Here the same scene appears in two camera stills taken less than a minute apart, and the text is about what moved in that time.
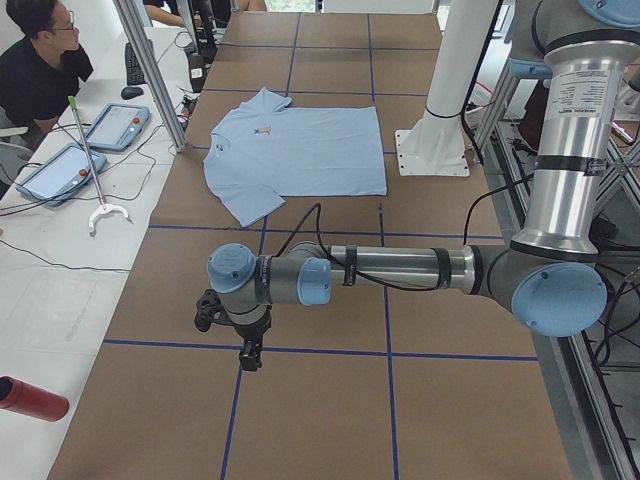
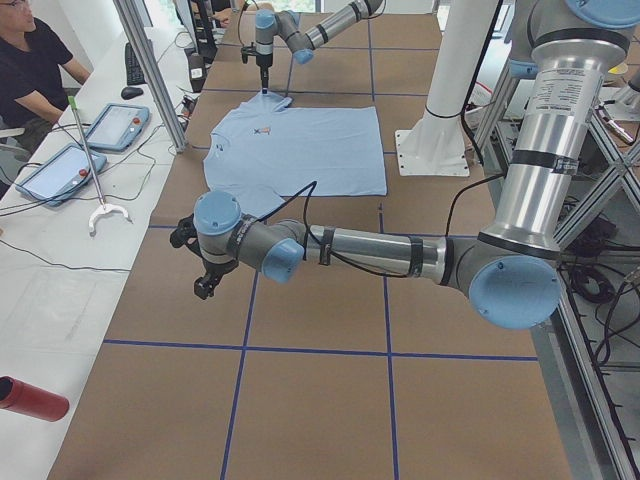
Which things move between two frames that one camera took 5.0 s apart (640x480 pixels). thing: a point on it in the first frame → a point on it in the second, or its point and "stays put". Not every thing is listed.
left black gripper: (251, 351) → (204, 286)
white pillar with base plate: (436, 145) stays put
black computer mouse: (131, 92) stays put
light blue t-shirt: (261, 152) stays put
